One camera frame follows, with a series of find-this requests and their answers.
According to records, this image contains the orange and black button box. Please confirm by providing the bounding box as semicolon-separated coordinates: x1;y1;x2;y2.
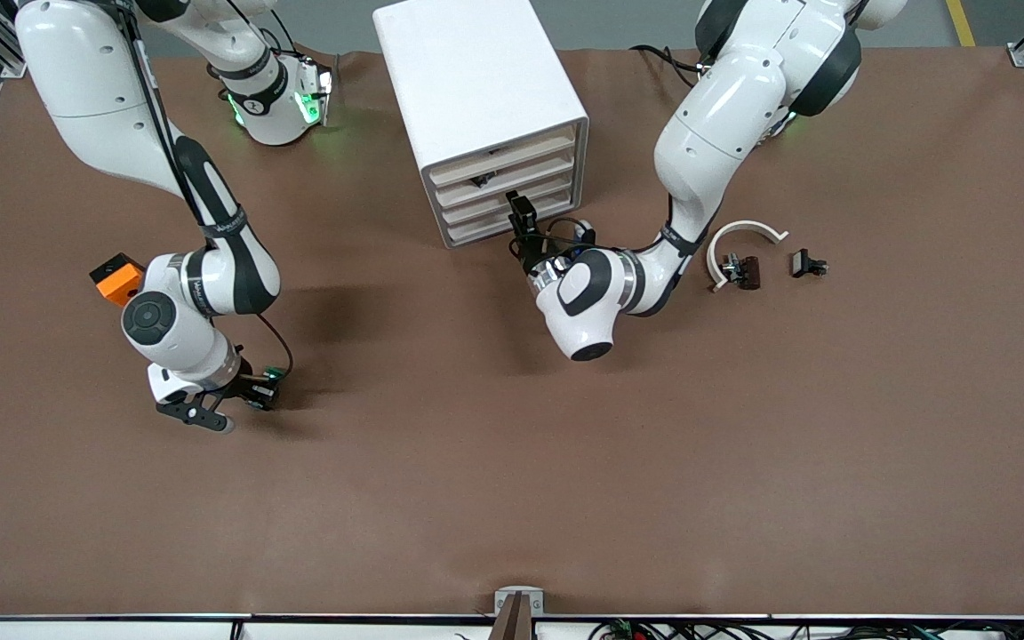
90;252;147;308

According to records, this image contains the white curved plastic piece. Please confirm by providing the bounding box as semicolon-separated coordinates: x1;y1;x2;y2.
708;220;790;292

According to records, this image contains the brown table mat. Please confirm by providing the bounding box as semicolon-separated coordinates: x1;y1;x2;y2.
0;44;1024;619

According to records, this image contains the brown bar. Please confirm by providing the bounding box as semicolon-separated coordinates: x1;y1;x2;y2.
487;593;538;640

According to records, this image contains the black base power cable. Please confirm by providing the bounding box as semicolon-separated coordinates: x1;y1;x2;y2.
629;43;710;90

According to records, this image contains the white table edge rail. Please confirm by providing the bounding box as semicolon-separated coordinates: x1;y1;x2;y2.
0;612;1024;640

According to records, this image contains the grey metal bracket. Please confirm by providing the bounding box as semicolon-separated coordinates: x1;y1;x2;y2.
493;587;545;617

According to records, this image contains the cable bundle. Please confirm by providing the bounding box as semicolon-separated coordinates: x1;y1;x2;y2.
588;618;1024;640

